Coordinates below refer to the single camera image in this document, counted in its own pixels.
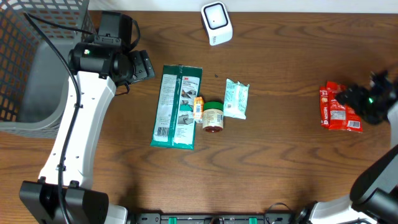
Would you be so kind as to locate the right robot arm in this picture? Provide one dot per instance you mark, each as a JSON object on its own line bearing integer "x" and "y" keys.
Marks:
{"x": 373, "y": 196}

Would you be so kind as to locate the red snack packet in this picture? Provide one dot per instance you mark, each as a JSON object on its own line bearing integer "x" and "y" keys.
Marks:
{"x": 341, "y": 117}

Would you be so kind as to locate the grey plastic mesh basket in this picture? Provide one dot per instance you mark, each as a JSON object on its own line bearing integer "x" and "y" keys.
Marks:
{"x": 34, "y": 82}

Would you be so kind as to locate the green white packet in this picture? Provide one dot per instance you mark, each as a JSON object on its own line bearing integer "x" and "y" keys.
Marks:
{"x": 174, "y": 125}

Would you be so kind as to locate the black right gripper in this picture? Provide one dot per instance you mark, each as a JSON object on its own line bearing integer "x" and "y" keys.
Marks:
{"x": 353, "y": 96}

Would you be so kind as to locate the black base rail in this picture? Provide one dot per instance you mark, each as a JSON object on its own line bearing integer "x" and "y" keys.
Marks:
{"x": 156, "y": 218}

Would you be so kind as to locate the narrow red stick packet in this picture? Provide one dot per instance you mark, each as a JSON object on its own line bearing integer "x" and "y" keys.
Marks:
{"x": 324, "y": 111}

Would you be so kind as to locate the light teal wipes pack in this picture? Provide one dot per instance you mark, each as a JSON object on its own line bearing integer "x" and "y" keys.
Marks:
{"x": 235, "y": 99}

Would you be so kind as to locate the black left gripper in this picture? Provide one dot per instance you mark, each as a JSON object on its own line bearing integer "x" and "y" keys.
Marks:
{"x": 143, "y": 69}

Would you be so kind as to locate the small orange white carton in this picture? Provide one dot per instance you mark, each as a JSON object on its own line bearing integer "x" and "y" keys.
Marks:
{"x": 198, "y": 105}

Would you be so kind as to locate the green lid jar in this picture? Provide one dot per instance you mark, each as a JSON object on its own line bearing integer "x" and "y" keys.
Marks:
{"x": 213, "y": 117}

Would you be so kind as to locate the white barcode scanner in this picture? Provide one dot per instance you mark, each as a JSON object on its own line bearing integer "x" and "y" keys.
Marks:
{"x": 216, "y": 23}

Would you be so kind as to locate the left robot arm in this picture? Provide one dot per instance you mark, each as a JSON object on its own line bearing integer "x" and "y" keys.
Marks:
{"x": 96, "y": 67}

